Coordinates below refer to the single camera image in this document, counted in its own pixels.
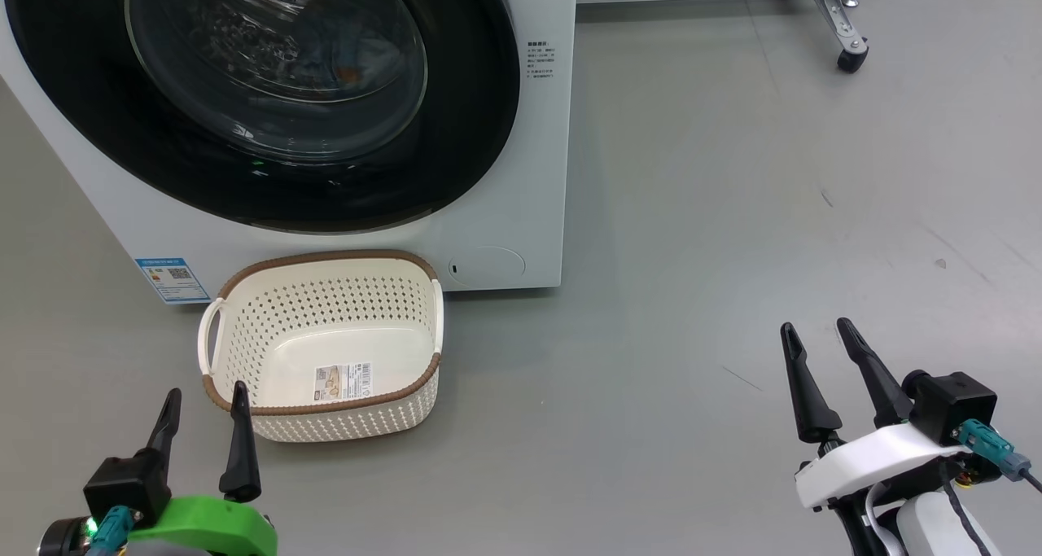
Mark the white front-load washing machine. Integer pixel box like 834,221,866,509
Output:
0,0,578,305

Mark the white perforated basket brown rim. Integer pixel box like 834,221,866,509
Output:
198,250,445,444

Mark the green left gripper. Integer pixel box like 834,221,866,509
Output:
126,381,278,556

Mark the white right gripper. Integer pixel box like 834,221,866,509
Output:
780,317,971,510

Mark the round black glass washer door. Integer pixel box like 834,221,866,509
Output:
4,0,522,235

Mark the blue energy label sticker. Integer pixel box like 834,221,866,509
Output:
135,256,212,305

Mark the printed basket label sticker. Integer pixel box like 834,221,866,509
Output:
314,362,374,405

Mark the black text sticker on washer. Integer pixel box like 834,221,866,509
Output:
527,41,557,81

